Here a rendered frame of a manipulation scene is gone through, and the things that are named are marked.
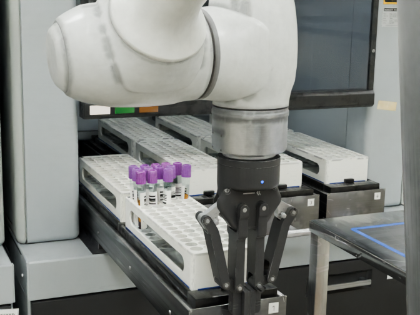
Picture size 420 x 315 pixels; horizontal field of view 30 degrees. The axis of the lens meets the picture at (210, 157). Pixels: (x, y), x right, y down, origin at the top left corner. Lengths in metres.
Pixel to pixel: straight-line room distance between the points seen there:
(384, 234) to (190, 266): 0.38
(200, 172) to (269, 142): 0.57
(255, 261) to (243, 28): 0.29
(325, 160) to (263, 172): 0.68
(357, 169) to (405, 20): 1.21
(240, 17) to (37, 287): 0.70
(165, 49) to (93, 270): 0.70
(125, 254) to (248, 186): 0.37
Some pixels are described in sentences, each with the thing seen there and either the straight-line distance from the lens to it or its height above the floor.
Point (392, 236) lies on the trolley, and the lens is 1.26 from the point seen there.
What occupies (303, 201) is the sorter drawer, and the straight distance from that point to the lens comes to 1.52.
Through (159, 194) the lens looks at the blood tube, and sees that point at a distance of 1.23.
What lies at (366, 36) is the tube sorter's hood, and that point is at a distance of 1.63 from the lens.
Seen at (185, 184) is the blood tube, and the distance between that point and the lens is 1.24.
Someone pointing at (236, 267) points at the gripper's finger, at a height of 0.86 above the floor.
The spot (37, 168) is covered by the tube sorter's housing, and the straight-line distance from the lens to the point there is 1.42.
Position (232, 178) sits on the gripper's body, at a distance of 0.91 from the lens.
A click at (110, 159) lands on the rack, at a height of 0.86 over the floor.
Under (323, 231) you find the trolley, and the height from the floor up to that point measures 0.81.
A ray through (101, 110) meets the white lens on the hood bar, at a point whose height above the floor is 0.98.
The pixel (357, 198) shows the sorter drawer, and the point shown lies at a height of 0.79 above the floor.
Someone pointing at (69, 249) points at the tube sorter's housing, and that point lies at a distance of 1.42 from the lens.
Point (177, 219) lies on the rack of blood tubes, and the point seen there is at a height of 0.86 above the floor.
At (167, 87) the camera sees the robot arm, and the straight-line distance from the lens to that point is 0.80.
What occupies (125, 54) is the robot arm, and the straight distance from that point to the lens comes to 0.77.
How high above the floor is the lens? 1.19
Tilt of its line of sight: 12 degrees down
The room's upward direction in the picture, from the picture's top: 1 degrees clockwise
